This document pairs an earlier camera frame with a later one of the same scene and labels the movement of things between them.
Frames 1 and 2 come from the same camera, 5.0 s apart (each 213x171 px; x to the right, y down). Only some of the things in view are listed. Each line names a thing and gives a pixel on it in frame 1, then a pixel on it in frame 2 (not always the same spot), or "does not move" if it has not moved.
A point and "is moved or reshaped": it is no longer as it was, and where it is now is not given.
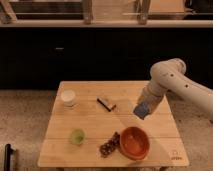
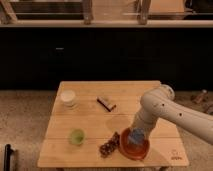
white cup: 67,96 does not move
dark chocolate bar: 106,105 does not move
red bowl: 134,143 does not move
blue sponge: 142,109 is moved or reshaped
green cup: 77,136 does not move
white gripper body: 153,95 -> 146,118
